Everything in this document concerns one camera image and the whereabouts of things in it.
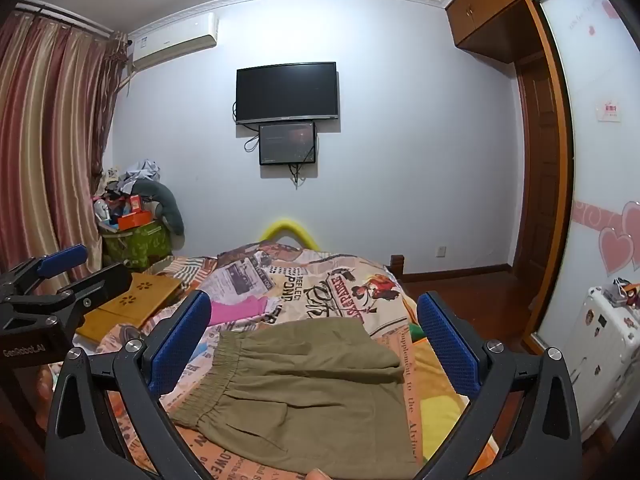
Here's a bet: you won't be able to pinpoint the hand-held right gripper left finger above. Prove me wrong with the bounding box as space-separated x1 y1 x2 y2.
45 289 213 480

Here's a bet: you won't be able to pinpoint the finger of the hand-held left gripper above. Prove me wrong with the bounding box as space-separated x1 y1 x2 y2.
0 244 89 306
56 262 134 342

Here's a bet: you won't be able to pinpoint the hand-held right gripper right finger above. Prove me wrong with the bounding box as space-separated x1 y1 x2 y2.
416 291 586 480

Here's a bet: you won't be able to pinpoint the olive green pants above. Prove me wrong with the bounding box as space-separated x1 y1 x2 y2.
170 317 424 480

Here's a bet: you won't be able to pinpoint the wooden lap desk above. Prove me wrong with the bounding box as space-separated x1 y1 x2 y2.
75 272 182 345

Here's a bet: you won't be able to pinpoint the green storage box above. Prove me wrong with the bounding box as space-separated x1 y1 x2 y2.
102 220 173 273

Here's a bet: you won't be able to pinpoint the pink cloth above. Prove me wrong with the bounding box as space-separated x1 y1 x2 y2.
207 295 271 327

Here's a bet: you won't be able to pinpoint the colourful plush blanket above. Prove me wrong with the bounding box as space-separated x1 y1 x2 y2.
407 322 501 461

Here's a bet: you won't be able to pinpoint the orange box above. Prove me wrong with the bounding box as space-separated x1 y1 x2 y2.
117 210 153 231

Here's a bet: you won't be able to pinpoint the grey plush toy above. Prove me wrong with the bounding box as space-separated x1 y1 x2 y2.
131 180 186 237

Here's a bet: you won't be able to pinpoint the pile of grey clothes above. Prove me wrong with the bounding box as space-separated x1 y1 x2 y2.
102 159 162 196

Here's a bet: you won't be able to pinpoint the newspaper printed blanket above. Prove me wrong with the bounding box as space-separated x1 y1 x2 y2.
47 241 501 480

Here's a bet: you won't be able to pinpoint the striped red curtain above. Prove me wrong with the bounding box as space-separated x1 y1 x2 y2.
0 10 129 286

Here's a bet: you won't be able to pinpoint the white suitcase with stickers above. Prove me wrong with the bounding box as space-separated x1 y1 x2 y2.
564 285 640 447

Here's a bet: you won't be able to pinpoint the yellow curved cushion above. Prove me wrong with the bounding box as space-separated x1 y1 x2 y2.
259 217 321 250

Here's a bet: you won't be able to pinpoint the small items on suitcase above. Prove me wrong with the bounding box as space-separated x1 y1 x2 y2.
602 277 640 311

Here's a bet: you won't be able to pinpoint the wooden door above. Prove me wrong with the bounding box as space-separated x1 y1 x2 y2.
515 54 562 272

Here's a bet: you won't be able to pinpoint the small black monitor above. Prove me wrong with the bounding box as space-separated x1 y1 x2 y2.
258 121 318 166

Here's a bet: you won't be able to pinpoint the white air conditioner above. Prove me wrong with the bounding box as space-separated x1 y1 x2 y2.
127 12 220 72

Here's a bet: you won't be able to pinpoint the wardrobe sliding door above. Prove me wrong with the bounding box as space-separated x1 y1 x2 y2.
527 0 640 353

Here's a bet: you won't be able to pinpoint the wooden overhead cabinet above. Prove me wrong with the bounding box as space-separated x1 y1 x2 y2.
445 0 586 64

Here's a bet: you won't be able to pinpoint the black television cable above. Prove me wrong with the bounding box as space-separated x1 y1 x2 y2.
231 101 261 154

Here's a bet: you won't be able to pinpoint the black monitor cable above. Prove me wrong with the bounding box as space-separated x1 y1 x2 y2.
290 132 321 191

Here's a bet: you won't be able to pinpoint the curtain rail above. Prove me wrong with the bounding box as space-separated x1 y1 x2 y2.
15 2 126 41

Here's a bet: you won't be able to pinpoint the black wall television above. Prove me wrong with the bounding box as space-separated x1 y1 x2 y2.
236 62 341 126

